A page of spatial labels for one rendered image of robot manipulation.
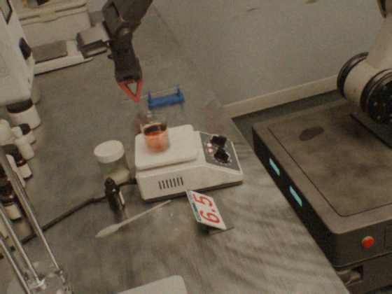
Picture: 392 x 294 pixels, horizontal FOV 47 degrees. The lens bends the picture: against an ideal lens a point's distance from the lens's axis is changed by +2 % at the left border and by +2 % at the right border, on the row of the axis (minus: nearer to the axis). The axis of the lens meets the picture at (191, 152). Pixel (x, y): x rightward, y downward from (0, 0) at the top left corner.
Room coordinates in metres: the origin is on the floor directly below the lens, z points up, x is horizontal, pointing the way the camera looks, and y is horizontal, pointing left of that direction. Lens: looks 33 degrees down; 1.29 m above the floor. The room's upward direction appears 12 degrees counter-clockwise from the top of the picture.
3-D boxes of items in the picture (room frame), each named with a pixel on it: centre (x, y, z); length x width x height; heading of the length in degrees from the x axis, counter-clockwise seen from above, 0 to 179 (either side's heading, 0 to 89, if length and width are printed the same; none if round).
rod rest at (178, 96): (1.11, 0.04, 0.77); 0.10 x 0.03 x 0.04; 92
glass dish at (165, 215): (0.64, 0.07, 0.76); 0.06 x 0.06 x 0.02
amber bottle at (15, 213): (0.74, 0.37, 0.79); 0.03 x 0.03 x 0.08
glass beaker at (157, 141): (0.74, 0.06, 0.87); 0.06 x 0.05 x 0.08; 77
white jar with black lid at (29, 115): (1.14, 0.42, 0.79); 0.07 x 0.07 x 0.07
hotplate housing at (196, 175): (0.75, 0.02, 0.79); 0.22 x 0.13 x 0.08; 89
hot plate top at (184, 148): (0.75, 0.05, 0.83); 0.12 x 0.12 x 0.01; 89
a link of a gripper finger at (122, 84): (1.12, 0.12, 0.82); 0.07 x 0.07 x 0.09; 2
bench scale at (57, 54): (1.62, 0.42, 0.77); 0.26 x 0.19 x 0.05; 100
